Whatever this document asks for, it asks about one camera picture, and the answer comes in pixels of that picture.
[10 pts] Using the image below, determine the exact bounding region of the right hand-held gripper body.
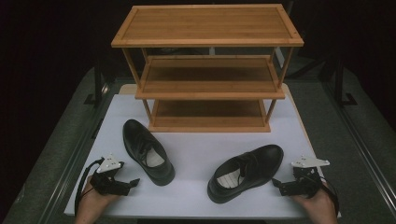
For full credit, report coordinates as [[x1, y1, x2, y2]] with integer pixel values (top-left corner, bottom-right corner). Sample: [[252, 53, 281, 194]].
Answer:
[[279, 155, 331, 199]]

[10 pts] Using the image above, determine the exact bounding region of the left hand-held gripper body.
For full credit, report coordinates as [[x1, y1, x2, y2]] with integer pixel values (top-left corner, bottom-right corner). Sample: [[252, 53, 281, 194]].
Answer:
[[89, 152, 132, 197]]

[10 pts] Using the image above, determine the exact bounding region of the black leather lace-up shoe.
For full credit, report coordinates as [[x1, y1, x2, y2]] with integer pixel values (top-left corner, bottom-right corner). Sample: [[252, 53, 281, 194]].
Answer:
[[206, 144, 285, 204], [122, 119, 177, 187]]

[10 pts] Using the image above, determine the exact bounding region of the wooden three-tier shoe rack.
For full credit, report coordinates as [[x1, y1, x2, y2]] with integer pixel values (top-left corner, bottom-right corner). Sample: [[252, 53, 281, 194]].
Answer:
[[110, 3, 304, 133]]

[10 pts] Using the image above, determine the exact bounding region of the person's left hand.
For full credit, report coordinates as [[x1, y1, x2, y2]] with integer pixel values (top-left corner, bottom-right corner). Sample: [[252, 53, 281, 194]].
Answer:
[[75, 175, 121, 224]]

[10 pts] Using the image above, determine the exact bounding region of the person's right hand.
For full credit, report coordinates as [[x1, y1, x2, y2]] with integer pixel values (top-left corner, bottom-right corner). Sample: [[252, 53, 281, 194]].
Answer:
[[291, 182, 339, 224]]

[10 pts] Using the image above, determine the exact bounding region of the white table mat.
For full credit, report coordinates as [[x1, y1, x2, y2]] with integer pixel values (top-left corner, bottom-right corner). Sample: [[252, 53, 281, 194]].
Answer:
[[64, 93, 342, 219]]

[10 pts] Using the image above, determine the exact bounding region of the black metal stand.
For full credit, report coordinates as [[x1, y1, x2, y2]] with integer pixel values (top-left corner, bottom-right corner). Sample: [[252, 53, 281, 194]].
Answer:
[[333, 57, 359, 108], [83, 58, 105, 107]]

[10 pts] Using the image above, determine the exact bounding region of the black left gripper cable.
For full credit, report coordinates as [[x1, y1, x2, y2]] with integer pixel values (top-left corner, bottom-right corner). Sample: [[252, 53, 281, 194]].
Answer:
[[74, 157, 106, 217]]

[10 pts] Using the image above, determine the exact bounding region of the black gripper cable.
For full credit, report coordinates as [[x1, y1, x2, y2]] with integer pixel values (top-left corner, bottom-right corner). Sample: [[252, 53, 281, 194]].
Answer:
[[319, 175, 341, 216], [74, 157, 106, 217]]

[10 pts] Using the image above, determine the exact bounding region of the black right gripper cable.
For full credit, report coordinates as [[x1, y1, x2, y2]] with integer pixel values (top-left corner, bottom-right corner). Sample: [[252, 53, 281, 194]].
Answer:
[[319, 175, 341, 216]]

